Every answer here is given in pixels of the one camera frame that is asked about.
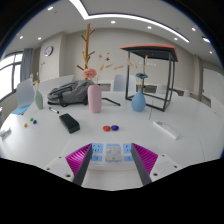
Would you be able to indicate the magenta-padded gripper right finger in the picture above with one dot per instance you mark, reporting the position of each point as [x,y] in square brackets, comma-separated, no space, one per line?
[146,159]

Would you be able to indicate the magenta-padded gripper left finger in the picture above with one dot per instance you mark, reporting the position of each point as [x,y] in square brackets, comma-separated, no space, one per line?
[78,159]

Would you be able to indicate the small clear white charger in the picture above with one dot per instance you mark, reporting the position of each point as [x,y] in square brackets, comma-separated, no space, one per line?
[112,154]

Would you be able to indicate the plain white remote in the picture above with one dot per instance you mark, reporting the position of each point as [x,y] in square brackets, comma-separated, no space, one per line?
[165,129]

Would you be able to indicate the black rectangular box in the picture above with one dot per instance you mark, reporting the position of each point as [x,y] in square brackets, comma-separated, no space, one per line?
[69,123]

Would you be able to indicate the red round magnet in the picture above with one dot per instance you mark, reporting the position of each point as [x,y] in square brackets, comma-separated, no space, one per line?
[106,128]

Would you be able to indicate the blue round magnet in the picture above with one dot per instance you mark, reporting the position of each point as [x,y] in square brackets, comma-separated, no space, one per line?
[115,127]

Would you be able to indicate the black marker pen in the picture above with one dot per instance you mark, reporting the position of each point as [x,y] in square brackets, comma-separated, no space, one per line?
[53,110]

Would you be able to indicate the small blue magnet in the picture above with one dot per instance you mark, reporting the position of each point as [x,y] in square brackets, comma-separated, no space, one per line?
[35,122]

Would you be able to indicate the blue vase with flowers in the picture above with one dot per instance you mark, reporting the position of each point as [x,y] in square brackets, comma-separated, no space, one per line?
[138,102]

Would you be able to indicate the pink vase with flowers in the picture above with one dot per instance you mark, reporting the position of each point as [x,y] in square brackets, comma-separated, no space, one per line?
[94,100]

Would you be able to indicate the small green magnet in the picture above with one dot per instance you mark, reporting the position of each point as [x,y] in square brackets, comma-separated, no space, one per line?
[31,119]

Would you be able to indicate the small orange magnet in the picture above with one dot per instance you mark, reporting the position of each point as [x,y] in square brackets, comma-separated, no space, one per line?
[25,125]

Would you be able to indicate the grey backpack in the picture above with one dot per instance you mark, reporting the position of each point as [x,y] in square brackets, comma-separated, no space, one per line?
[71,93]

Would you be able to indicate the green vase with stems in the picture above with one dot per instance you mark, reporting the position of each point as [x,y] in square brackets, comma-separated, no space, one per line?
[39,101]

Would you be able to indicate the white remote with buttons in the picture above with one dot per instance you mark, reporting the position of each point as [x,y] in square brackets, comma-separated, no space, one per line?
[5,132]

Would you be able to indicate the plain white chair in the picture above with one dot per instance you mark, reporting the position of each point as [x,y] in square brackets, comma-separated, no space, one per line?
[121,83]

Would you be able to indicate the white chair with blue cushion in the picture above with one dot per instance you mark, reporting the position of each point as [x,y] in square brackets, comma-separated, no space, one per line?
[25,93]

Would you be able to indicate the grey curtain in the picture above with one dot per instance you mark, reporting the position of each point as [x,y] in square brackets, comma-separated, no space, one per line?
[26,63]

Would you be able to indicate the window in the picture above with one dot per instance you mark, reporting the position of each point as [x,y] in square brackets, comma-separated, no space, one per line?
[6,76]

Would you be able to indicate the wooden coat rack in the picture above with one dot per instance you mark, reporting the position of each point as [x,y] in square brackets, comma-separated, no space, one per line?
[87,43]

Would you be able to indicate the short ceiling strip light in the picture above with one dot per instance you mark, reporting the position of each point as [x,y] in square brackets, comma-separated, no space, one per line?
[206,40]

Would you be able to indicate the ceiling spot lights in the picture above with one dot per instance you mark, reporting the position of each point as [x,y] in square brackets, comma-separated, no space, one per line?
[113,22]

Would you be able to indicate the long ceiling strip light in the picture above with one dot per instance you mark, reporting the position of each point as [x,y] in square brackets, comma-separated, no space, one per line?
[78,6]

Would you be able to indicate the white wall board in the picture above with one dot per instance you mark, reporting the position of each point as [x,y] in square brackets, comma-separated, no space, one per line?
[213,86]

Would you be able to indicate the orange-topped black frame side table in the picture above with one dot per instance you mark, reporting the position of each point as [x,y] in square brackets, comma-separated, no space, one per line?
[150,53]

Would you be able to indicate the round wall clock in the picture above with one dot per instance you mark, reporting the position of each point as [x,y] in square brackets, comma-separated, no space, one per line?
[48,51]

